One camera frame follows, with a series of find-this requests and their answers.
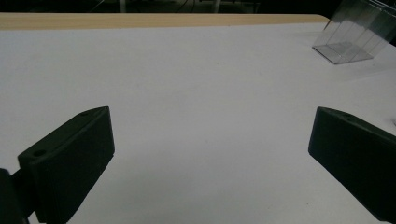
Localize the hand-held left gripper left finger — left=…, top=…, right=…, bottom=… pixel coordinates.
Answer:
left=11, top=105, right=116, bottom=224

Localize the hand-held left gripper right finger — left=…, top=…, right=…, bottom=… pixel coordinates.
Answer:
left=307, top=106, right=396, bottom=224

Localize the clear acrylic holder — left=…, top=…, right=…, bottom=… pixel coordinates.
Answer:
left=312, top=0, right=396, bottom=65

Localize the white table mat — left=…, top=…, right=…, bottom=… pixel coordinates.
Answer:
left=0, top=21, right=396, bottom=224

